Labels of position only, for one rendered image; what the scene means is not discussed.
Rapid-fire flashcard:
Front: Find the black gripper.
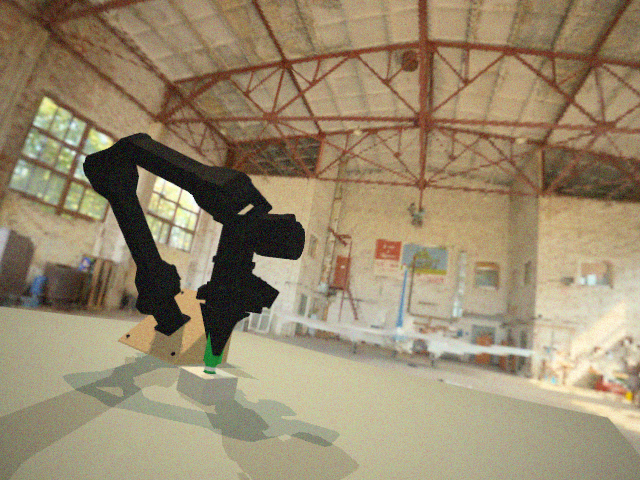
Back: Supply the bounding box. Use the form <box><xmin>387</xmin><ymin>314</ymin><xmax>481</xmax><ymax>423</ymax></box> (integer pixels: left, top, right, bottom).
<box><xmin>196</xmin><ymin>249</ymin><xmax>264</xmax><ymax>357</ymax></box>

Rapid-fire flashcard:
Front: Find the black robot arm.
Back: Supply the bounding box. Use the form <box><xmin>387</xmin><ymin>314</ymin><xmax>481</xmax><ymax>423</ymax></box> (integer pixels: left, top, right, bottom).
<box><xmin>83</xmin><ymin>133</ymin><xmax>305</xmax><ymax>336</ymax></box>

